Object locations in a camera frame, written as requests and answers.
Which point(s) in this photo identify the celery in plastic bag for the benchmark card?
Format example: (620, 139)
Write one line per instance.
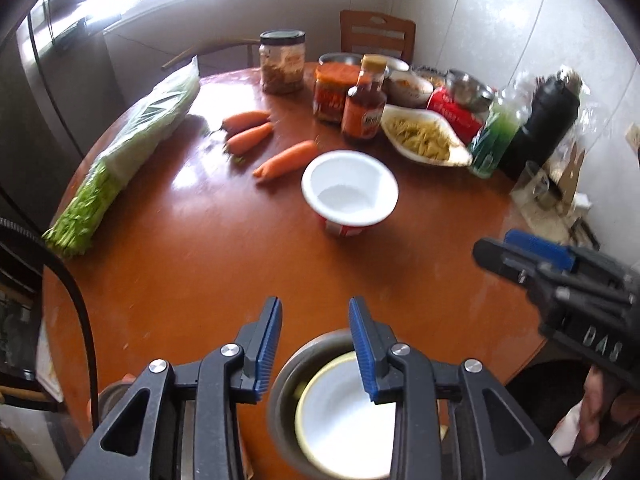
(135, 140)

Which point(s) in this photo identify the carrot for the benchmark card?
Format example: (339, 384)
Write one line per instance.
(287, 160)
(245, 120)
(250, 139)

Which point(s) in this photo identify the black thermos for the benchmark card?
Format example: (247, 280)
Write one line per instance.
(540, 125)

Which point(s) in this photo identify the brown bottle with yellow cap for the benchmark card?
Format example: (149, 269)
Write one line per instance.
(362, 115)

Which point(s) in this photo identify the small steel bowl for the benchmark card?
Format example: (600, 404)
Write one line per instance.
(467, 90)

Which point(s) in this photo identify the green bottle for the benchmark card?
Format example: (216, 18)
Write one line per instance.
(492, 145)

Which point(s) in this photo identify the red box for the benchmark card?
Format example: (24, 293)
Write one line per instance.
(450, 110)

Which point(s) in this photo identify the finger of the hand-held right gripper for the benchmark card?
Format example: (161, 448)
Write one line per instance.
(540, 250)
(500, 257)

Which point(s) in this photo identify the clear jar with black lid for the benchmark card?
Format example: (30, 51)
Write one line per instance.
(282, 65)

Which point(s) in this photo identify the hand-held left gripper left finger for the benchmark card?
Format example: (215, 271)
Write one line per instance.
(265, 350)

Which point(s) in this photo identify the grey refrigerator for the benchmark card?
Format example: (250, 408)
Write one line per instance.
(55, 100)

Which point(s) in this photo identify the large steel bowl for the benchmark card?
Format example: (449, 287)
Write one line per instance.
(282, 395)

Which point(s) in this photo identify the black metal chair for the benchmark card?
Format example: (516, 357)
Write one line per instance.
(80, 310)

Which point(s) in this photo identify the red and white paper bowl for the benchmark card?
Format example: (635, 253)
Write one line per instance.
(345, 195)

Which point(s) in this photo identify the steel basin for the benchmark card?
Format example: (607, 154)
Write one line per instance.
(340, 58)

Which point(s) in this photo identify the white dish of noodles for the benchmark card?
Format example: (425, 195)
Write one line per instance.
(425, 137)

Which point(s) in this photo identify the red sauce jar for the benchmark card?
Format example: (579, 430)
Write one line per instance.
(330, 95)

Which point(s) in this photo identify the glass cup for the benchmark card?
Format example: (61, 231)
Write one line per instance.
(535, 187)

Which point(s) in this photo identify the person's right hand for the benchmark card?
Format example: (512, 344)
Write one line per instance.
(615, 410)

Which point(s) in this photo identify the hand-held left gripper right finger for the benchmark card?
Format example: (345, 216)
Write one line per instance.
(362, 355)

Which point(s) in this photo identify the white bowl with food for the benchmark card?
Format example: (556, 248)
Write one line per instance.
(410, 90)

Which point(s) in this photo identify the yellow mug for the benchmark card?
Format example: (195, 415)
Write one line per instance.
(340, 430)

